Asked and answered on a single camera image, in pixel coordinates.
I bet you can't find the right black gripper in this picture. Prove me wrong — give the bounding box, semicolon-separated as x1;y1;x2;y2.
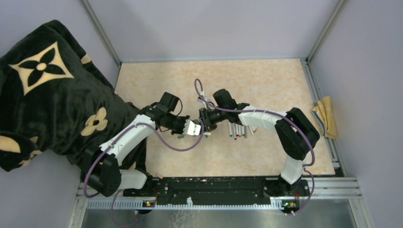
199;107;228;134

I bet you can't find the blue tip acrylic marker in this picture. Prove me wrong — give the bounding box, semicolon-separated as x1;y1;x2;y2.
232;123;238;140

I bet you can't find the green cap white marker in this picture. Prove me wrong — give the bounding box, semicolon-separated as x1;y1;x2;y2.
228;122;233;137

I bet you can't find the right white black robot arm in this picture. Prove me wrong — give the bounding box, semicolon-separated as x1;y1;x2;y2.
199;89;320;196

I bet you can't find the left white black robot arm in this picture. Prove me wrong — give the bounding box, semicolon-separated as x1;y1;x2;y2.
81;92;203;198

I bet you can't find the yellow folded cloth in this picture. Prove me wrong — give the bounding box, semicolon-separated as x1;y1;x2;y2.
311;96;338;140

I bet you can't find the black floral plush blanket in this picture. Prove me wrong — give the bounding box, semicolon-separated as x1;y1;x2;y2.
0;20;140;172

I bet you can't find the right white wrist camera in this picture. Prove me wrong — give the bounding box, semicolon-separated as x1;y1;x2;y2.
197;91;211;104

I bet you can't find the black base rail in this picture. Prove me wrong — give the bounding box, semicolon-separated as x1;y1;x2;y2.
123;176;310;206

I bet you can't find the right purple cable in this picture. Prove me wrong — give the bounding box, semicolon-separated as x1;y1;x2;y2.
194;78;316;217

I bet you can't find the purple cable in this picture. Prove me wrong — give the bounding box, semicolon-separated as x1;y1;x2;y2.
83;119;206;227
194;78;316;217

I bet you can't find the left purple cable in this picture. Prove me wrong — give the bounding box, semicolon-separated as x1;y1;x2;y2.
83;119;206;227

